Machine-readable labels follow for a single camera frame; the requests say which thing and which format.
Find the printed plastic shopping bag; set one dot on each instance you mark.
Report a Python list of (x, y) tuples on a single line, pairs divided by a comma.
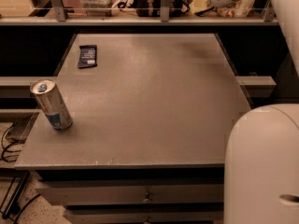
[(240, 9)]

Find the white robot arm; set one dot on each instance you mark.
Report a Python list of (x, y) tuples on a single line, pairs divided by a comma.
[(261, 173)]

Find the grey side bench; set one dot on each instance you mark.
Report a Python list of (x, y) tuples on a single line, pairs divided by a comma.
[(18, 96)]

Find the grey drawer cabinet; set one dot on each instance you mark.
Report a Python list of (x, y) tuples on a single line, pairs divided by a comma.
[(150, 126)]

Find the black backpack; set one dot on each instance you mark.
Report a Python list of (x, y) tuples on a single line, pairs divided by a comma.
[(152, 8)]

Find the dark blue snack bar wrapper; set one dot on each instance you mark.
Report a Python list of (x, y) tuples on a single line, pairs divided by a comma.
[(87, 56)]

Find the grey metal shelf rail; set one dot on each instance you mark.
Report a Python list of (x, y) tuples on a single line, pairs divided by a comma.
[(22, 13)]

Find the silver blue energy drink can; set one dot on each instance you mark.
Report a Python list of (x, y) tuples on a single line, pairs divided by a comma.
[(52, 103)]

